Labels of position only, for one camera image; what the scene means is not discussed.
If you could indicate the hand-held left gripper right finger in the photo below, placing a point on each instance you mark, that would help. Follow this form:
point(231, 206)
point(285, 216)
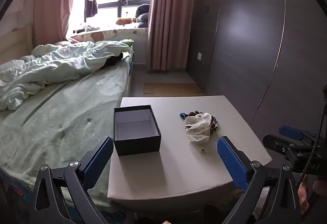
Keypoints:
point(230, 160)

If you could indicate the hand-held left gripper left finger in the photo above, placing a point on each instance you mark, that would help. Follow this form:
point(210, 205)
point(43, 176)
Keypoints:
point(102, 160)

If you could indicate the black cloth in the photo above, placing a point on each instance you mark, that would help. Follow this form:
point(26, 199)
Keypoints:
point(113, 60)

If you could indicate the printed windowsill mat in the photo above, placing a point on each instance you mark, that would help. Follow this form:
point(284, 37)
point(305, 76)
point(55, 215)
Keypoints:
point(107, 33)

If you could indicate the flat cardboard sheet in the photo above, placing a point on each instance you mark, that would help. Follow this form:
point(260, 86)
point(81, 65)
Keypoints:
point(173, 88)

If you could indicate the white crumpled cloth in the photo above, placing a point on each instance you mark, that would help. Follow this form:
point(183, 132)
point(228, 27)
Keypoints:
point(198, 129)

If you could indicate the green plush toy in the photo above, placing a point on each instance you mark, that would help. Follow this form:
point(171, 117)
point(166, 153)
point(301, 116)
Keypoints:
point(128, 42)

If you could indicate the white wall socket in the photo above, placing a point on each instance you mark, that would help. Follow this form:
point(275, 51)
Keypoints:
point(199, 56)

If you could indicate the pale green quilt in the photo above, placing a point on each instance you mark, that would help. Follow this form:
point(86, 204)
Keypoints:
point(51, 65)

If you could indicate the bed with green sheet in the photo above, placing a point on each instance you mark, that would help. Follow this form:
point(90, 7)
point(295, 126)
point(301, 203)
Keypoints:
point(76, 116)

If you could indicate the pink curtain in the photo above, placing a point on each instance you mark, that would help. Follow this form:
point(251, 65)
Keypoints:
point(51, 4)
point(168, 22)

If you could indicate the person's right hand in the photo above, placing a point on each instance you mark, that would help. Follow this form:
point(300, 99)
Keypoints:
point(304, 194)

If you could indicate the beige headboard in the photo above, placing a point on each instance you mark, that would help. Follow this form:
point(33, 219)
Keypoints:
point(15, 42)

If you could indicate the orange plush toy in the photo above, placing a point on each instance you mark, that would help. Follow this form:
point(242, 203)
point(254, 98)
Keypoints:
point(125, 21)

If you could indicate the black jewelry box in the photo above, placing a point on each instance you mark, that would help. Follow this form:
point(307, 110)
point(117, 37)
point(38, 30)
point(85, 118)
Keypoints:
point(138, 144)

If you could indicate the grey wardrobe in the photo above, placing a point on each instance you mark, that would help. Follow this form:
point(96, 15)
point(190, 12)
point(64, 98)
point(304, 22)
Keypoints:
point(242, 48)

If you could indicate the blue bead jewelry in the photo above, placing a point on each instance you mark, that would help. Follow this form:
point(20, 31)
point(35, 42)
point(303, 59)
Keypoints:
point(182, 115)

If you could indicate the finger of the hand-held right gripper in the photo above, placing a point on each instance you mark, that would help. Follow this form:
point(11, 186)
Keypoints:
point(276, 143)
point(290, 132)

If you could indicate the black slim object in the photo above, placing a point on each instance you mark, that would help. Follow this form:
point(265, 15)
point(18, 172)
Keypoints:
point(78, 31)

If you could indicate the dark blue cushion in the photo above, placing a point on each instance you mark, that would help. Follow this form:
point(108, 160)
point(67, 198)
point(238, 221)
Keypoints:
point(143, 18)

